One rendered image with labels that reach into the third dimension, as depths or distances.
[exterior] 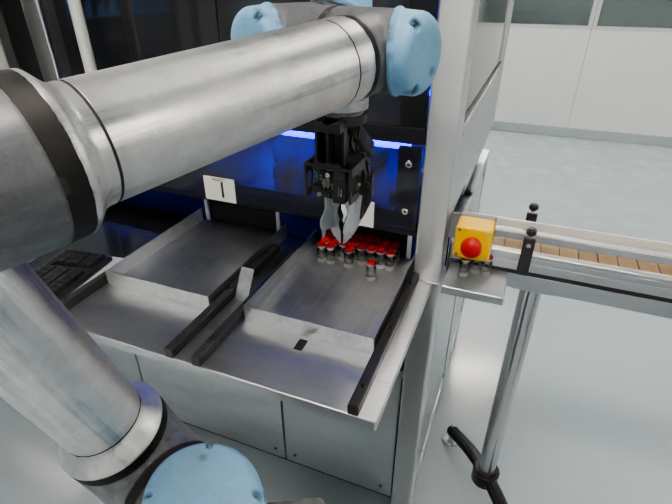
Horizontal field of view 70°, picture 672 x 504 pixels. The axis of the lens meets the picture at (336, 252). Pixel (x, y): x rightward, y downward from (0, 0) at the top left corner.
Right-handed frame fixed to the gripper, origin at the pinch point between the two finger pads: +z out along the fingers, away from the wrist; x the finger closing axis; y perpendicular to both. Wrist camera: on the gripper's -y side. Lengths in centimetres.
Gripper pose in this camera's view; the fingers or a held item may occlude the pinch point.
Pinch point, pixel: (344, 233)
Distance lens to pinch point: 76.9
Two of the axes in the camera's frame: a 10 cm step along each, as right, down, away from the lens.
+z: -0.1, 8.6, 5.1
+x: 9.3, 1.9, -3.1
